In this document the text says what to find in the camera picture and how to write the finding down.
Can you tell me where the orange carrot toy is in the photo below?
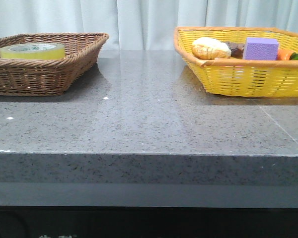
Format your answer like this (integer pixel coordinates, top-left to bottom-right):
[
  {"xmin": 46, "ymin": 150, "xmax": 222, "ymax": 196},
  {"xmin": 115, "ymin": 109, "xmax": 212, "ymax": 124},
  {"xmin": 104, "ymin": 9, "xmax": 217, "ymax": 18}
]
[{"xmin": 277, "ymin": 49, "xmax": 295, "ymax": 60}]

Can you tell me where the yellow woven basket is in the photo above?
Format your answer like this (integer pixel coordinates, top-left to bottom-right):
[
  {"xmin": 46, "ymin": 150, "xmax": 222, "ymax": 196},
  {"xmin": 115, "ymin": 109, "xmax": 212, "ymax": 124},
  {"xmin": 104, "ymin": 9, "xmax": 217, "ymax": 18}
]
[{"xmin": 174, "ymin": 26, "xmax": 298, "ymax": 98}]

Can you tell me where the yellow packing tape roll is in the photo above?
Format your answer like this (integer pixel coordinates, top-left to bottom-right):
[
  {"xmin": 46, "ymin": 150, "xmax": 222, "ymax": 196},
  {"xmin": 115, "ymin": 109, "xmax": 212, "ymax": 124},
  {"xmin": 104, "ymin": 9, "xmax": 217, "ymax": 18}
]
[{"xmin": 0, "ymin": 42, "xmax": 65, "ymax": 60}]

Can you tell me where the bread roll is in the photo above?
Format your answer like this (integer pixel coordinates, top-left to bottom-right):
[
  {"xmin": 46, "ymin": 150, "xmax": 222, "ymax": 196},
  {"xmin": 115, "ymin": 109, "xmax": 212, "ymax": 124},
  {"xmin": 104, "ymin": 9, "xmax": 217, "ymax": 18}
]
[{"xmin": 192, "ymin": 37, "xmax": 231, "ymax": 60}]

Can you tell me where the purple foam block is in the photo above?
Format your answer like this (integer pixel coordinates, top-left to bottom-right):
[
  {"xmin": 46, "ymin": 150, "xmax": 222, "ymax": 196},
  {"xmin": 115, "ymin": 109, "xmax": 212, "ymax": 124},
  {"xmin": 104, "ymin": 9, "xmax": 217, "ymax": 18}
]
[{"xmin": 243, "ymin": 37, "xmax": 279, "ymax": 60}]

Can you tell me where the brown chocolate pastry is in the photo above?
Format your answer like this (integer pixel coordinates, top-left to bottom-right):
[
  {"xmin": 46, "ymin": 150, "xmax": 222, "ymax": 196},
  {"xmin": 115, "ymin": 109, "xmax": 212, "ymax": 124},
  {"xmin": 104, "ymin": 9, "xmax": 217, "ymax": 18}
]
[{"xmin": 224, "ymin": 42, "xmax": 245, "ymax": 58}]

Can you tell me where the brown wicker basket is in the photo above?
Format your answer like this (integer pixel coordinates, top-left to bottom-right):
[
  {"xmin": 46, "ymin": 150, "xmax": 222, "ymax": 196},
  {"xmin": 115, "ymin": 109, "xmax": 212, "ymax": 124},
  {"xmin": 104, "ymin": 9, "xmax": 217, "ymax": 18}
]
[{"xmin": 0, "ymin": 33, "xmax": 109, "ymax": 96}]

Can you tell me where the white pleated curtain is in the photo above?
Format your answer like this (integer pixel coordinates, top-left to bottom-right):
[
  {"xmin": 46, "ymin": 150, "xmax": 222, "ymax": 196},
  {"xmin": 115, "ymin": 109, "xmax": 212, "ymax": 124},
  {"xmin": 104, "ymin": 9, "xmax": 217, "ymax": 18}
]
[{"xmin": 0, "ymin": 0, "xmax": 298, "ymax": 51}]

